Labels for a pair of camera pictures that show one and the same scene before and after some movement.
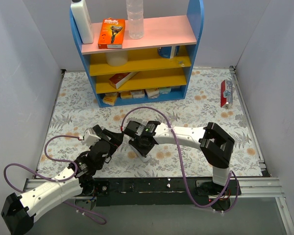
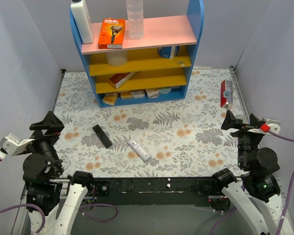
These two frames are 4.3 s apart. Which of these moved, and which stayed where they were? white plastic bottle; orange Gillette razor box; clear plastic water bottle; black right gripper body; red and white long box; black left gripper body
Moved: black right gripper body; black left gripper body
Stayed: red and white long box; orange Gillette razor box; white plastic bottle; clear plastic water bottle
